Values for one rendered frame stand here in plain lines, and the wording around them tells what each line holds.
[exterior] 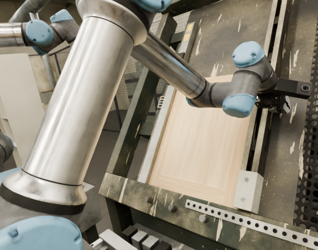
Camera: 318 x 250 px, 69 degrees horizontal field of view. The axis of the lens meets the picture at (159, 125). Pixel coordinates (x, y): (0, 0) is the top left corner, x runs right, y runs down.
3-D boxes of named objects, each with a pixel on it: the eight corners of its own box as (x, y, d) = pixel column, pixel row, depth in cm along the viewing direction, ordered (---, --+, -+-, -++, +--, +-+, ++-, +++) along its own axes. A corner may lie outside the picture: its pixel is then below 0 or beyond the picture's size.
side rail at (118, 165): (119, 176, 134) (105, 171, 127) (171, 26, 165) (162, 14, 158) (126, 178, 130) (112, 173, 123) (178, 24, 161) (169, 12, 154)
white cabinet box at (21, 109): (17, 169, 449) (-19, 61, 402) (48, 158, 487) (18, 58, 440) (26, 175, 406) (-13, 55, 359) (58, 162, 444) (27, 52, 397)
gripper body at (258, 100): (262, 91, 83) (249, 72, 75) (289, 89, 77) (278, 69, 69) (258, 110, 81) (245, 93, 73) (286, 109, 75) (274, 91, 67)
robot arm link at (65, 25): (47, 20, 92) (65, 8, 94) (66, 44, 98) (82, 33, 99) (47, 18, 86) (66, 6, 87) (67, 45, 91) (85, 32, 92)
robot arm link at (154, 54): (51, 20, 49) (193, 116, 78) (67, 3, 40) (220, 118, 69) (75, -24, 51) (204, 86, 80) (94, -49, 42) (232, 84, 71)
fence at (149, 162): (142, 183, 114) (137, 181, 111) (190, 28, 140) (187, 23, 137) (150, 185, 110) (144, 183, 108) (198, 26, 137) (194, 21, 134)
